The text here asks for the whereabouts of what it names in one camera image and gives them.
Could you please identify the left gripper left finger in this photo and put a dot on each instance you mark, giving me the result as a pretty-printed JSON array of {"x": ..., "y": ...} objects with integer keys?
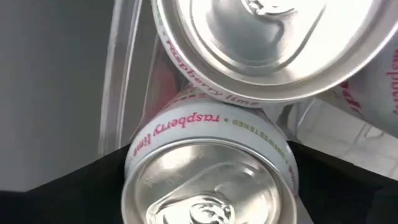
[{"x": 62, "y": 205}]

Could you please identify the clear plastic bin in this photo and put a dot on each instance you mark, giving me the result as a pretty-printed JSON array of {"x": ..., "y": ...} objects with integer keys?
[{"x": 110, "y": 93}]

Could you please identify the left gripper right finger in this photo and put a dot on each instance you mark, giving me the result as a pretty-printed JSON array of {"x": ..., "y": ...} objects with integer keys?
[{"x": 342, "y": 202}]

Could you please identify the white red Spindrift can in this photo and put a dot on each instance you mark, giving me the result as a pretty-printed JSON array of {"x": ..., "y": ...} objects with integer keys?
[
  {"x": 264, "y": 46},
  {"x": 202, "y": 130},
  {"x": 379, "y": 93}
]

